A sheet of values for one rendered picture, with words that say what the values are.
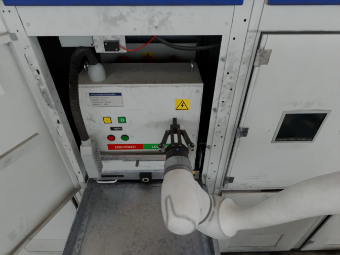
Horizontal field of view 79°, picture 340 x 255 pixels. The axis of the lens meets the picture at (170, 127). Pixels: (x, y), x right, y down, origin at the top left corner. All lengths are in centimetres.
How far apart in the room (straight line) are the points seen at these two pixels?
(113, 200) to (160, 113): 50
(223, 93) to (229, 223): 42
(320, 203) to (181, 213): 28
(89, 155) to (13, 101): 31
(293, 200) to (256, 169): 63
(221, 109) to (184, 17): 35
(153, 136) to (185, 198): 43
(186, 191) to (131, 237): 49
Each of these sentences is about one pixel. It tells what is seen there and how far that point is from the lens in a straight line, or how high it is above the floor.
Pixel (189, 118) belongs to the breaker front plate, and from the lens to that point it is 86.
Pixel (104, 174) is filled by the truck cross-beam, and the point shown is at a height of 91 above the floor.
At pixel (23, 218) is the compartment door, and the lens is 108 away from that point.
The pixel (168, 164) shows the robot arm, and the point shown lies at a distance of 63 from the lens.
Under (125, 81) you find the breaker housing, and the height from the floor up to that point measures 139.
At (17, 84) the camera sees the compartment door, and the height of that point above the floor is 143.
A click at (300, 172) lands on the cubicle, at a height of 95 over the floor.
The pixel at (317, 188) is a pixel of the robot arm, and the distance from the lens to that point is 42.
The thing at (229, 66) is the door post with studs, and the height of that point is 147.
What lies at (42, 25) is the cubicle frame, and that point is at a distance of 76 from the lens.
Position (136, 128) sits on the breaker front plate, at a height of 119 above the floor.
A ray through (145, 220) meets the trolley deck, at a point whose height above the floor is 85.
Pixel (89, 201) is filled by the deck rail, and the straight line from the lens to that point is 112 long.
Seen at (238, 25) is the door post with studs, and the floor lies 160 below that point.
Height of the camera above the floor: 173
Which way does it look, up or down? 38 degrees down
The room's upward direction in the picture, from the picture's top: straight up
